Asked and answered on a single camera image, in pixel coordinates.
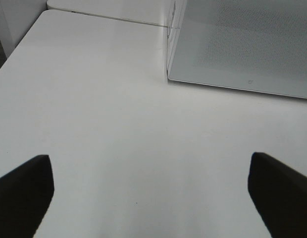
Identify white microwave door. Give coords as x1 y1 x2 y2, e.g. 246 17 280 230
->
168 0 307 99

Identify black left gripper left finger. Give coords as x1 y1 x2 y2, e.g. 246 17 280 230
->
0 155 54 238

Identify white microwave oven body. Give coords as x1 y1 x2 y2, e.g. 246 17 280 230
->
166 0 187 80

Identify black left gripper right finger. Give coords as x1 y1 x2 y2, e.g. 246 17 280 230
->
248 152 307 238

